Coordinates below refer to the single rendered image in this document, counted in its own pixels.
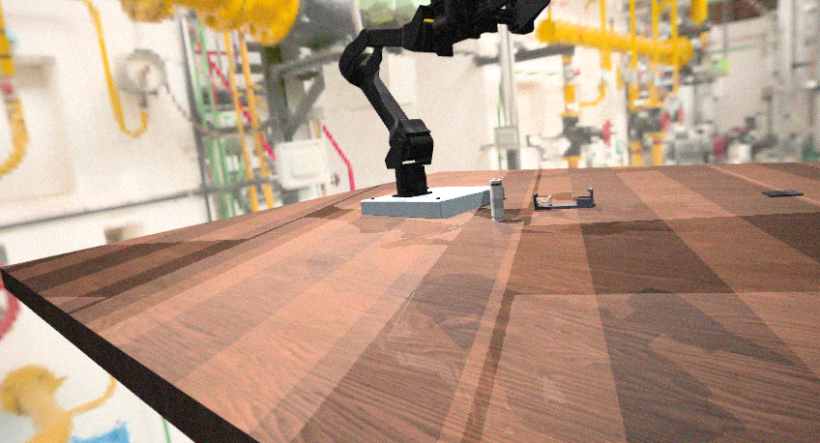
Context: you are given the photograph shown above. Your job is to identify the grey flat square panel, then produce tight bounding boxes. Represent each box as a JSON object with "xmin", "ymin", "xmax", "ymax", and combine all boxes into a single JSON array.
[{"xmin": 761, "ymin": 190, "xmax": 803, "ymax": 197}]

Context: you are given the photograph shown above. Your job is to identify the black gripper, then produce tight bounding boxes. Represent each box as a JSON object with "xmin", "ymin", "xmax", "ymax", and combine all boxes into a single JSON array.
[{"xmin": 444, "ymin": 0, "xmax": 550, "ymax": 41}]

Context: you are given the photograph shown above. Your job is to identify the grey cylindrical battery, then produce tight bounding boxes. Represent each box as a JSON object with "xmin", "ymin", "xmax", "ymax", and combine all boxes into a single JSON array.
[{"xmin": 489, "ymin": 178, "xmax": 505, "ymax": 222}]

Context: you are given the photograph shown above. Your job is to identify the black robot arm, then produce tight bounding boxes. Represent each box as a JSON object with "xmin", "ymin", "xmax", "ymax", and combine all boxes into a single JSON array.
[{"xmin": 338, "ymin": 0, "xmax": 463, "ymax": 197}]

